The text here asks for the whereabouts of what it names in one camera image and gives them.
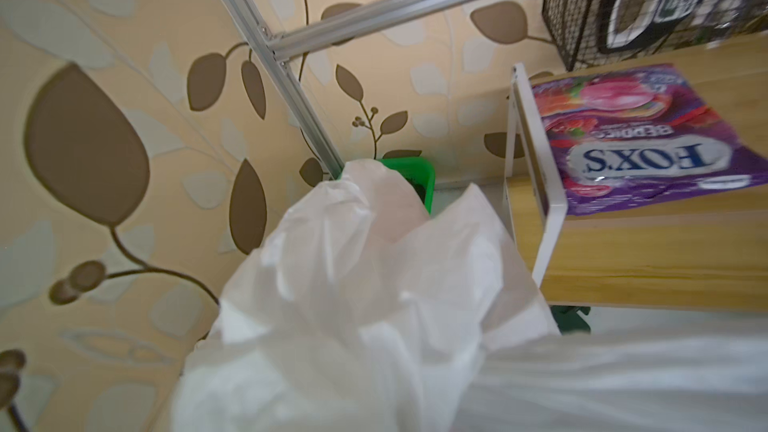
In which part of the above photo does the white plastic grocery bag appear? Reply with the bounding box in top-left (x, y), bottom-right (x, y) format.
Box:
top-left (169, 159), bottom-right (767, 431)

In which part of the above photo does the left green basket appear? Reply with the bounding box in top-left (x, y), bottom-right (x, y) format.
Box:
top-left (323, 157), bottom-right (436, 217)

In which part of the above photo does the purple Fox's candy bag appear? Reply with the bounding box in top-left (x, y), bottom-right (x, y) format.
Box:
top-left (532, 64), bottom-right (767, 216)

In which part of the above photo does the white wooden two-tier shelf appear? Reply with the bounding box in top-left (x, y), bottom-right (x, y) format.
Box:
top-left (503, 33), bottom-right (767, 313)

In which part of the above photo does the back black wire basket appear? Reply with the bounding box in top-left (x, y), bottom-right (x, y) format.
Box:
top-left (542, 0), bottom-right (767, 71)

